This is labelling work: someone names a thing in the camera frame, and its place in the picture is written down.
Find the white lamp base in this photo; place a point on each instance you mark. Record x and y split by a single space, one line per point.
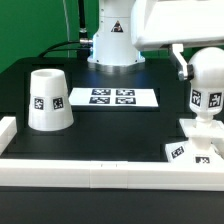
203 145

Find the white U-shaped fence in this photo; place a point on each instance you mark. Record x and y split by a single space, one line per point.
102 174

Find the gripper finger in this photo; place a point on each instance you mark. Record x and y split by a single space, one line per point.
185 71

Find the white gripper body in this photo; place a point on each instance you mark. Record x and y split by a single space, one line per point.
155 24

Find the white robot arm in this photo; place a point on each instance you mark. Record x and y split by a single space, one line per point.
129 27

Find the white lamp shade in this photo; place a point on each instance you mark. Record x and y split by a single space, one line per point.
49 108

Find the black cable post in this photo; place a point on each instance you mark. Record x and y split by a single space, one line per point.
83 51

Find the white lamp bulb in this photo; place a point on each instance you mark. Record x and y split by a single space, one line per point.
207 86

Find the white marker sheet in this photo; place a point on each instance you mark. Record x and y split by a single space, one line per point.
113 97

